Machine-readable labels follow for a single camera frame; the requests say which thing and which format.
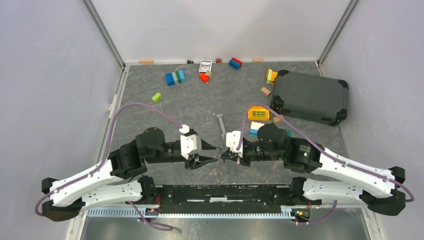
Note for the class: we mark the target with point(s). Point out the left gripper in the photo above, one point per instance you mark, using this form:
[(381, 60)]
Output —
[(199, 160)]

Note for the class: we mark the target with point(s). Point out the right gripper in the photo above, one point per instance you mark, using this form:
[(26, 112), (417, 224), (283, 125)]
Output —
[(235, 157)]

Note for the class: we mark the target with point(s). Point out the perforated metal ring plate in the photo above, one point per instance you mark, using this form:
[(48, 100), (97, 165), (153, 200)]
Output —
[(220, 163)]

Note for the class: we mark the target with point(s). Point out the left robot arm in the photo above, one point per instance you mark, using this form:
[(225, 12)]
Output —
[(121, 176)]

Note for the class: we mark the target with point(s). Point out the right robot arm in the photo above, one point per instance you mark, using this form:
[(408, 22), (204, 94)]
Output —
[(354, 182)]

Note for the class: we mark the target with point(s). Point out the grey toy axle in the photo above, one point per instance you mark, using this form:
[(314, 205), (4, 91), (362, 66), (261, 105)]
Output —
[(222, 125)]

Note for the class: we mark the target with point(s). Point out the white and blue brick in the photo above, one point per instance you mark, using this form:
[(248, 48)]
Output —
[(254, 127)]

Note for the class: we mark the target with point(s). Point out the yellow window brick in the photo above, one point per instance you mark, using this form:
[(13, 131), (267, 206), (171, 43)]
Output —
[(258, 113)]

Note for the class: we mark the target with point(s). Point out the lime green block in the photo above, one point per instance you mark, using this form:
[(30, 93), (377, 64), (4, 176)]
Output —
[(156, 97)]

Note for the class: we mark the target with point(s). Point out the red orange brick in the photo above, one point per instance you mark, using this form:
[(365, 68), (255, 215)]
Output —
[(204, 78)]

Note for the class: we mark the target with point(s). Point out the tan wooden block near case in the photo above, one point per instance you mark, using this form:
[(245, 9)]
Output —
[(265, 91)]

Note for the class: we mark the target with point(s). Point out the blue grey green brick stack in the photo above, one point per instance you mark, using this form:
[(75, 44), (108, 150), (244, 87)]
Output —
[(175, 78)]

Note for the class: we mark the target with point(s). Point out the playing card box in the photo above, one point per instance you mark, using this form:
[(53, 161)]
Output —
[(205, 66)]

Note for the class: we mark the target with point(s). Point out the orange green brown brick stack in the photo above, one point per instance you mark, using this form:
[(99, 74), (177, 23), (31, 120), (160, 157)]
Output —
[(271, 76)]

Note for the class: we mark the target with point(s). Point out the red and blue brick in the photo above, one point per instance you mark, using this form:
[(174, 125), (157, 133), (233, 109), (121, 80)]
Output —
[(235, 63)]

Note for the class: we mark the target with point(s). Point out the dark grey hard case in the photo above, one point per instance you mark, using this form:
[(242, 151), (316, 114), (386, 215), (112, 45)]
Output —
[(312, 98)]

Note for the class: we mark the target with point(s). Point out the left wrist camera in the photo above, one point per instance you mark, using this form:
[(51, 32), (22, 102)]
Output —
[(190, 142)]

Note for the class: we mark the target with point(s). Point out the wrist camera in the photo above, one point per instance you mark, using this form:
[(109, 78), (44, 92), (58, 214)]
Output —
[(232, 140), (190, 142)]

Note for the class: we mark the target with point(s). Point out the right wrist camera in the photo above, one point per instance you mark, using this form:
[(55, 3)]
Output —
[(232, 140)]

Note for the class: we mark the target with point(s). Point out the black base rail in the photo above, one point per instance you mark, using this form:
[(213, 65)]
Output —
[(224, 199)]

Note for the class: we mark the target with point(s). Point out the tan wooden block at wall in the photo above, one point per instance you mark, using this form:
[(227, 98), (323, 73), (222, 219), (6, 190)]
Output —
[(146, 61)]

